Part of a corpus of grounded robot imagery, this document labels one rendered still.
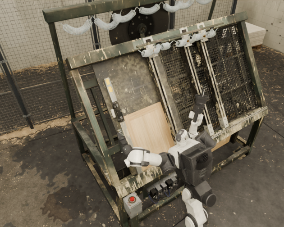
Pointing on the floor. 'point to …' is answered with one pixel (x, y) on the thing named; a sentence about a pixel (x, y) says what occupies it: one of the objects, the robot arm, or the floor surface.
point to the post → (135, 221)
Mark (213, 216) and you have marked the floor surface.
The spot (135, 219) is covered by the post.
